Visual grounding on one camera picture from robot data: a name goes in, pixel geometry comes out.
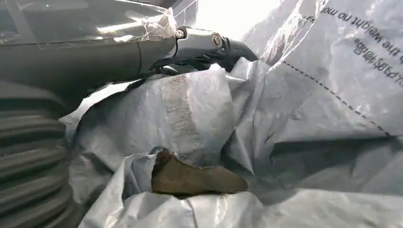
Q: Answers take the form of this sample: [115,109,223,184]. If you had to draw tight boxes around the brown cardboard piece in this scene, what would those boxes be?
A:
[151,148,249,197]

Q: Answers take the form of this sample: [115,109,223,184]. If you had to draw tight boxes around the large white plastic parcel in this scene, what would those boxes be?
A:
[59,57,403,228]

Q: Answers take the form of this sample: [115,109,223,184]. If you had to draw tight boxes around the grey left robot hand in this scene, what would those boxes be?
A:
[0,0,259,114]

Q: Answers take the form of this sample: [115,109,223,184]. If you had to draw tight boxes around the grey plastic parcel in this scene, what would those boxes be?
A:
[220,0,403,196]

